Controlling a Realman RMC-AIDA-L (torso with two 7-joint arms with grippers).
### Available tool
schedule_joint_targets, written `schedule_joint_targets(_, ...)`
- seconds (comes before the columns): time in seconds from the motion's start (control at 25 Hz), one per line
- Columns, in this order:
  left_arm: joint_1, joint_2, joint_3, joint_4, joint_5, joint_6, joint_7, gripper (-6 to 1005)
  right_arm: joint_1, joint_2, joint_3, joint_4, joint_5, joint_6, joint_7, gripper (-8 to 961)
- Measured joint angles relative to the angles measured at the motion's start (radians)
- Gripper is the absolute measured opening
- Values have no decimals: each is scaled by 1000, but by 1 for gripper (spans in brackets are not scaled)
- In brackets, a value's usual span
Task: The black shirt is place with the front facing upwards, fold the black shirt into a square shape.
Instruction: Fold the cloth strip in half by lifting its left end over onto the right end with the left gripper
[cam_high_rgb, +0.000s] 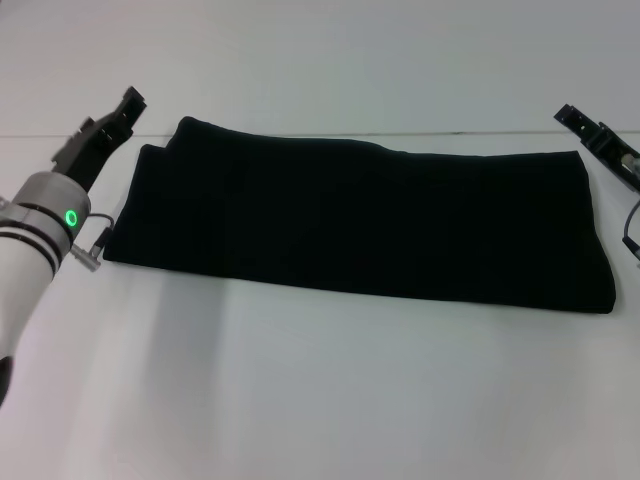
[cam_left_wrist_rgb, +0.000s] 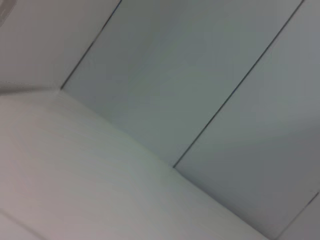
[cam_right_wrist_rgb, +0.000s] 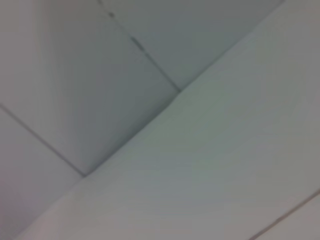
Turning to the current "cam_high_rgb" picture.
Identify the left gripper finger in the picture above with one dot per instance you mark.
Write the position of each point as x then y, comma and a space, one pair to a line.
131, 107

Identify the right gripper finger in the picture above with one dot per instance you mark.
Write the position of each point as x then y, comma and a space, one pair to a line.
575, 120

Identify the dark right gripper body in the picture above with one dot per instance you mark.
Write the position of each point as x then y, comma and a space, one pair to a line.
612, 150

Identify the black shirt with FREE print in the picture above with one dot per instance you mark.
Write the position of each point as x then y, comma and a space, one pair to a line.
350, 225

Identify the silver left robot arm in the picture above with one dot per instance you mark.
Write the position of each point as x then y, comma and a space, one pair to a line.
30, 250

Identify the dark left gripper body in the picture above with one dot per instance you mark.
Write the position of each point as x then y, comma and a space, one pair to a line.
90, 150

